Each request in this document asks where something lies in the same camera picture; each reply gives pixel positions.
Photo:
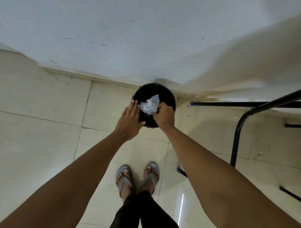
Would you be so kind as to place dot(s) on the person's right hand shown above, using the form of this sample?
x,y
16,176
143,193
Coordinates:
x,y
165,116

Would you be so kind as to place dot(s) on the person's left hand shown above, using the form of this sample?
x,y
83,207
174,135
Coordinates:
x,y
128,124

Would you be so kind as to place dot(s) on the person's left thumb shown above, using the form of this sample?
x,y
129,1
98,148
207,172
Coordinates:
x,y
142,123

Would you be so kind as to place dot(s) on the person's left little finger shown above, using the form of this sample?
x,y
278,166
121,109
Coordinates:
x,y
125,112

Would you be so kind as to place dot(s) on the person's right fingers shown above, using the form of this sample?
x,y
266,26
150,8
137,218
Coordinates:
x,y
158,110

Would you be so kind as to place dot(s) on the person's left middle finger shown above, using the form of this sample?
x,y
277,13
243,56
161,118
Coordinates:
x,y
135,108

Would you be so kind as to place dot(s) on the white plastic bag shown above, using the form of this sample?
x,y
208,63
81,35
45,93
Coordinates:
x,y
149,107

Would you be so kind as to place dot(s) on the black round waste bin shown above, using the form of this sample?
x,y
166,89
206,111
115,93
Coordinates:
x,y
164,94

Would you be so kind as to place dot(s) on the person's left forearm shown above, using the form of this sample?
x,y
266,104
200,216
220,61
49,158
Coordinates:
x,y
70,185

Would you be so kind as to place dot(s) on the person's right forearm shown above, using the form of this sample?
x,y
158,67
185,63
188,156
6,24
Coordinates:
x,y
211,178

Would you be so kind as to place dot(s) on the grey flip-flop sandal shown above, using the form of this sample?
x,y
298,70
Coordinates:
x,y
122,185
154,175

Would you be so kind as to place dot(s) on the person's right foot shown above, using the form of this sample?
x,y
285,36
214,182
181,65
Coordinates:
x,y
149,179

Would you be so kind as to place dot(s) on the person's foot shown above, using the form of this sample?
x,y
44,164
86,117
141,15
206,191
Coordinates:
x,y
124,179
149,179

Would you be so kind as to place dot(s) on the person's left foot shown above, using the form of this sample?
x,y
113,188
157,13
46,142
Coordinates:
x,y
124,179

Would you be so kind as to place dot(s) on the person's black trousers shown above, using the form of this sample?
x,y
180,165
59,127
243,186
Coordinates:
x,y
143,213

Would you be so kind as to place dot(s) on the black metal furniture frame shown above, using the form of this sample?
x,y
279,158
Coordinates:
x,y
237,133

